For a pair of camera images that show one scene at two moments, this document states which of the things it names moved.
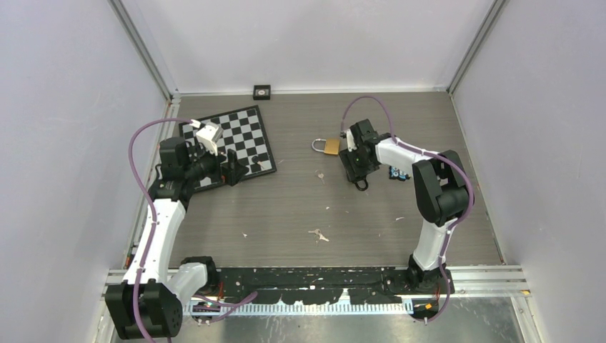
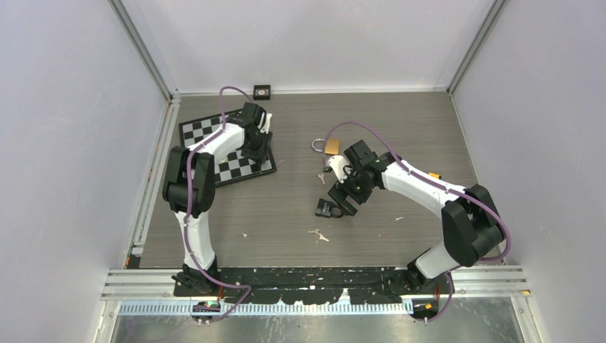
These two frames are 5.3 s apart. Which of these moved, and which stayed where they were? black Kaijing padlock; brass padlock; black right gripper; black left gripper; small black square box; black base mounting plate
Moved: black Kaijing padlock; black left gripper; black right gripper
Stayed: black base mounting plate; brass padlock; small black square box
